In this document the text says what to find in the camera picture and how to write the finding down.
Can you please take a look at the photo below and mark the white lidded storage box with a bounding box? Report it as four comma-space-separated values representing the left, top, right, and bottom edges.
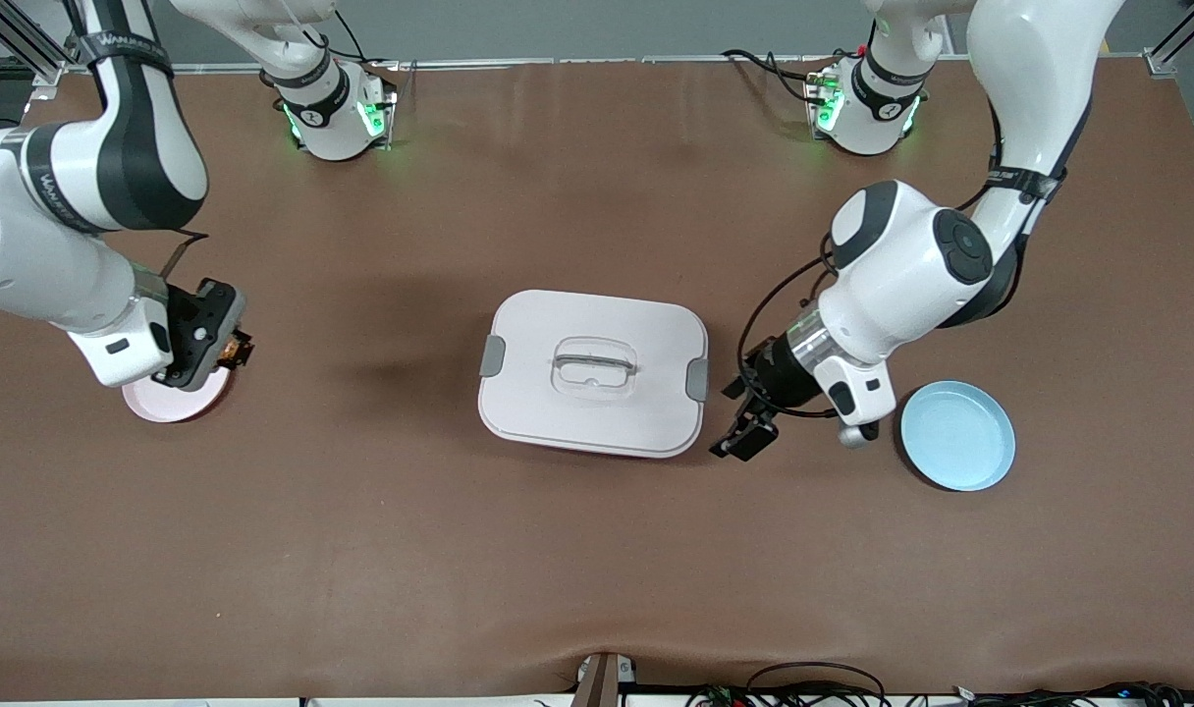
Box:
477, 289, 711, 460

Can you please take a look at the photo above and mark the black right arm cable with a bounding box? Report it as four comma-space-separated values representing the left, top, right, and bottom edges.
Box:
160, 231, 210, 283

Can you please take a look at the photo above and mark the light blue round plate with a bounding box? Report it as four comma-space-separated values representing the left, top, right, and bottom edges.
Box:
899, 380, 1017, 493

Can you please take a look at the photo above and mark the clear box lid handle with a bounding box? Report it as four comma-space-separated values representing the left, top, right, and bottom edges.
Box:
552, 337, 639, 401

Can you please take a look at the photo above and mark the black right base cable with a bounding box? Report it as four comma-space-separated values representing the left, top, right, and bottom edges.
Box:
332, 10, 402, 70

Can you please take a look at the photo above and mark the brown camera mount bracket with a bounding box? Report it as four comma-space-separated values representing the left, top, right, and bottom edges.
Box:
572, 651, 637, 707

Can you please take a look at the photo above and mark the pale pink round plate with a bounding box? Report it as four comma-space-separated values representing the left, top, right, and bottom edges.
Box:
121, 365, 233, 424

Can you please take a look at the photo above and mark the black flat cable bundle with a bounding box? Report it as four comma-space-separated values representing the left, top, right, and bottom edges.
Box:
950, 682, 1194, 707

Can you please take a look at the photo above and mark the black base cable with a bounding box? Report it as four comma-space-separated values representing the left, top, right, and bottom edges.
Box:
332, 10, 402, 70
722, 49, 816, 104

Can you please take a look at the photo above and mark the black left base cable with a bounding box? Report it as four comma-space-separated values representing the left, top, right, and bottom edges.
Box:
722, 49, 816, 104

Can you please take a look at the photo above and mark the black looped cable bundle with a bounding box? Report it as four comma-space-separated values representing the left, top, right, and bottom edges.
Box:
690, 663, 888, 707

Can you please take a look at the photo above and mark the aluminium frame profile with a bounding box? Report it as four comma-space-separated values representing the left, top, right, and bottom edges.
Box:
1145, 0, 1194, 78
0, 0, 78, 99

